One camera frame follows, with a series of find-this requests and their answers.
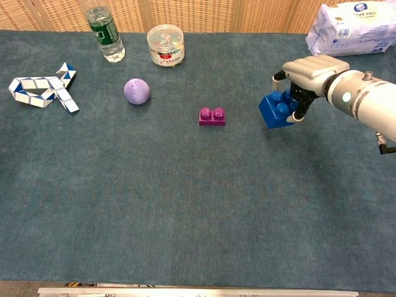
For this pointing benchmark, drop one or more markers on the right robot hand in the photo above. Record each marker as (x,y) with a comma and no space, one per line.
(312,71)

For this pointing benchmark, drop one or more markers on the blue toy brick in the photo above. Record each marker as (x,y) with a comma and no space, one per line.
(273,114)

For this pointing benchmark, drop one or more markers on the purple toy brick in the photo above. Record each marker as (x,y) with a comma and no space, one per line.
(212,119)

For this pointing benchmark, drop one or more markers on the white tissue pack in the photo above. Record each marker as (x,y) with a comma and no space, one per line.
(349,34)

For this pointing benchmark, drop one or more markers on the wicker folding screen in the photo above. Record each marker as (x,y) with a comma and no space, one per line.
(201,15)

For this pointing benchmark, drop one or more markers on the clear plastic jar white lid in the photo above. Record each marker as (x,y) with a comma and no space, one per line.
(166,46)

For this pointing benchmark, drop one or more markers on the teal table cloth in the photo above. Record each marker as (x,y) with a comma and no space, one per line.
(185,191)

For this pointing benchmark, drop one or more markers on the lilac ball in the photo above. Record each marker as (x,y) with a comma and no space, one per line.
(137,91)

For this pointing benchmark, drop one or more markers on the clear bottle green label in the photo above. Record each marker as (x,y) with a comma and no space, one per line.
(106,34)

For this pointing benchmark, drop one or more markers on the blue white snake puzzle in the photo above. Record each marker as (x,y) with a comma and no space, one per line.
(34,83)

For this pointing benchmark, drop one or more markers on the aluminium profile rail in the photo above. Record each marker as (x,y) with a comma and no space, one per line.
(198,292)

